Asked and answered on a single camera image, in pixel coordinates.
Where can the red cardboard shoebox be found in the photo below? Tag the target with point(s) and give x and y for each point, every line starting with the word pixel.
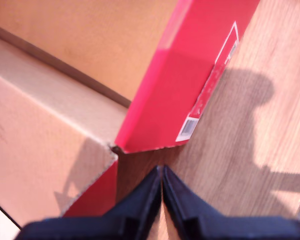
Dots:
pixel 165 100

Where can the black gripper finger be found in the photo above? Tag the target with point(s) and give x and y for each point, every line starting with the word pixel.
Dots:
pixel 145 200
pixel 180 200

